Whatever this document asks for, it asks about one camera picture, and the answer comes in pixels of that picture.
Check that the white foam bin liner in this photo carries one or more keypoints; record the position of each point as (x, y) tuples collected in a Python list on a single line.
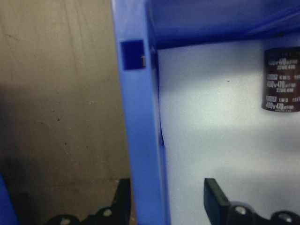
[(211, 129)]

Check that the brown cylindrical capacitor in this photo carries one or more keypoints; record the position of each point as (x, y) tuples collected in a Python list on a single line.
[(281, 79)]

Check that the blue plastic bin with capacitors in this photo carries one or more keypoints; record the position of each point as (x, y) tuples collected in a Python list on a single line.
[(140, 117)]

